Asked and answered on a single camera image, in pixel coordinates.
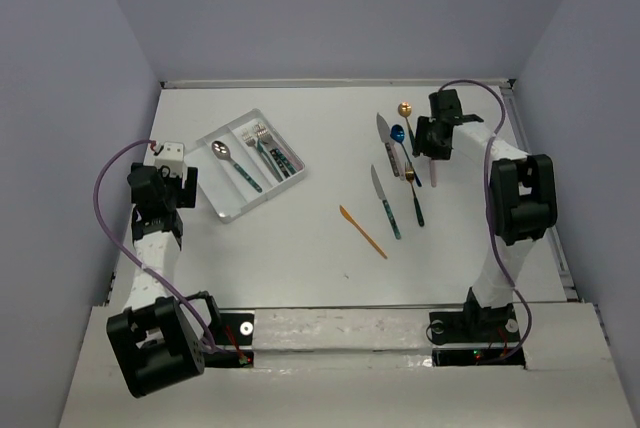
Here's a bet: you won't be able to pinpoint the teal plastic fork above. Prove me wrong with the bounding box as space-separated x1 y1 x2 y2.
256 141 282 183

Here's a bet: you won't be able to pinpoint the blue spoon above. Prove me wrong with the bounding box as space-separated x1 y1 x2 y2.
390 124 413 167

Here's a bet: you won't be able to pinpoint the silver spoon pink handle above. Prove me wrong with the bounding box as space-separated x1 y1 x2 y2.
429 159 438 188

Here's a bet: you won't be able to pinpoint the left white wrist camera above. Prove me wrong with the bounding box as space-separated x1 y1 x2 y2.
150 141 185 173

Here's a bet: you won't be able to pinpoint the white divided cutlery tray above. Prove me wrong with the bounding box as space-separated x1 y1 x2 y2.
185 109 307 223

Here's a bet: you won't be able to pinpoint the long silver fork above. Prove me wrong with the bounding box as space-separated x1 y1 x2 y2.
242 129 268 169

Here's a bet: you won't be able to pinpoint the silver spoon teal handle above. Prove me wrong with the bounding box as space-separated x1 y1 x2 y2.
211 140 263 193

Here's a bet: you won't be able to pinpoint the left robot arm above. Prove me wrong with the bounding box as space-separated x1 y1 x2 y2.
106 161 221 398

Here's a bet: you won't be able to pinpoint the knife with teal handle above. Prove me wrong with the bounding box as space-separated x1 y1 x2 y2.
370 165 401 240

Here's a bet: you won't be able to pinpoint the orange plastic knife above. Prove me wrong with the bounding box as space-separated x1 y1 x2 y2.
339 205 388 259

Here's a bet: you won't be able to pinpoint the fork with black handle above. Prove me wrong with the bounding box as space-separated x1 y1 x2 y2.
254 123 290 178

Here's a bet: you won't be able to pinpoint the gold fork teal handle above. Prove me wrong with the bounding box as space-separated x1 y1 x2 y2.
404 162 425 227

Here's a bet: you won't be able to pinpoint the fork with teal handle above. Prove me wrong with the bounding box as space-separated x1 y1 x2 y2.
255 123 296 175

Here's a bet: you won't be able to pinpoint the purple cable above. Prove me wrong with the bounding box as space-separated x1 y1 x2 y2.
93 140 221 354
439 79 532 362

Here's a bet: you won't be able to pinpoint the gold spoon teal handle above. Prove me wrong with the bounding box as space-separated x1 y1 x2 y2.
398 102 415 148

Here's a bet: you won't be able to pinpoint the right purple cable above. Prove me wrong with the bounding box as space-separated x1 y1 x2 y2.
439 79 532 362

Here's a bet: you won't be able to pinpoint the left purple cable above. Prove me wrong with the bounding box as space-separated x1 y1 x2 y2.
93 140 221 354

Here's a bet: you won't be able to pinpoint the fork with pink handle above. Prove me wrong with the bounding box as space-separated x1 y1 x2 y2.
268 129 301 174

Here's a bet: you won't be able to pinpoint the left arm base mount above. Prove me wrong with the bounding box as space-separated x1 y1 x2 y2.
203 311 255 369

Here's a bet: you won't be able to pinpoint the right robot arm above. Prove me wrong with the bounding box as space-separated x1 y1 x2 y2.
413 84 558 346

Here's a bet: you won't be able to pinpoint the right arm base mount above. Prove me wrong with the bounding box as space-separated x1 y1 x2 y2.
425 310 526 367

